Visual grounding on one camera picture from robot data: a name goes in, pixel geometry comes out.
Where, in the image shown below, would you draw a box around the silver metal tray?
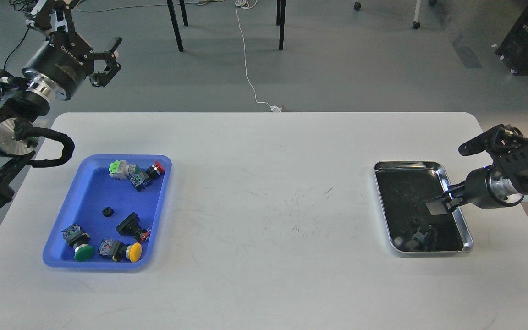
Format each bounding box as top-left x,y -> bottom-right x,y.
373,161 -> 474,257

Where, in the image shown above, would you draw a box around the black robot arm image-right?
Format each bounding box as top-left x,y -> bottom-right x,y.
425,125 -> 528,215

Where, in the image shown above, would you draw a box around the white caster leg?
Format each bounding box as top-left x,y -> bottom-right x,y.
412,0 -> 439,29

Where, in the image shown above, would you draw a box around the white floor cable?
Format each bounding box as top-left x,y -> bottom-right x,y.
236,0 -> 283,113

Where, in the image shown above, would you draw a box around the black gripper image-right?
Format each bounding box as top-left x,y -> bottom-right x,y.
425,166 -> 523,215

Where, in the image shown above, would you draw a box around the blue plastic tray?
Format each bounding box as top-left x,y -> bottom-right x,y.
42,154 -> 172,271

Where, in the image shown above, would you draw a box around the dark contact block switch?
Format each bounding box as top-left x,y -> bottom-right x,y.
128,171 -> 152,192

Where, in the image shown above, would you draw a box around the green push button switch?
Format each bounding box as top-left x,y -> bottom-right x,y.
61,224 -> 96,262

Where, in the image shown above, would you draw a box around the black square push button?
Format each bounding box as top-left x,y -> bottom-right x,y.
115,212 -> 150,243

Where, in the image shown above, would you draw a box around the black table leg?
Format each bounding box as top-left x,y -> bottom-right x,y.
276,0 -> 286,51
167,0 -> 189,52

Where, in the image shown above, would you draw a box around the black table leg right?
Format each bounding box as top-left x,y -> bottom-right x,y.
276,0 -> 286,51

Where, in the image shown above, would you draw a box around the light green white switch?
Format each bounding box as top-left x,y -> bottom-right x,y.
108,160 -> 140,180

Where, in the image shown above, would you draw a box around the yellow push button switch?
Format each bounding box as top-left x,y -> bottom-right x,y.
97,239 -> 142,263

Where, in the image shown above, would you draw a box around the red push button switch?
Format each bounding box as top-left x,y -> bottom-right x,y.
145,161 -> 165,180

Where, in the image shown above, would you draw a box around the black table leg left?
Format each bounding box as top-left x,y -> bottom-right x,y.
167,0 -> 189,52

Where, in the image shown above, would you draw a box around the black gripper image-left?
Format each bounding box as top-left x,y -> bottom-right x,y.
22,0 -> 123,100

